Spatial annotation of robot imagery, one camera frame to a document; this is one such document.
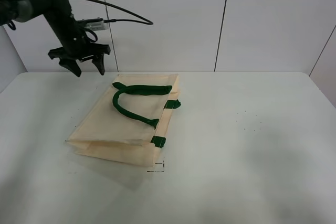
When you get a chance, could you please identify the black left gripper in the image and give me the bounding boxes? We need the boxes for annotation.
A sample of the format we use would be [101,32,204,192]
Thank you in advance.
[48,28,110,77]

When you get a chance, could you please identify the cream linen bag green handles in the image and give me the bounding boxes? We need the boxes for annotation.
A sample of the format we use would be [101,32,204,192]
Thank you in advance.
[67,74,181,167]

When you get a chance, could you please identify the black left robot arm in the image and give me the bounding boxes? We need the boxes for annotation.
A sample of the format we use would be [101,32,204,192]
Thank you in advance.
[1,0,111,77]

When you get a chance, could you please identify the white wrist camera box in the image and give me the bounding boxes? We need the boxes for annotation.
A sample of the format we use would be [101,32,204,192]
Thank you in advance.
[78,18,108,31]

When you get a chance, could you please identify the black camera cable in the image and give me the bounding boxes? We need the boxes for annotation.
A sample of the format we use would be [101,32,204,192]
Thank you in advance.
[0,0,154,26]

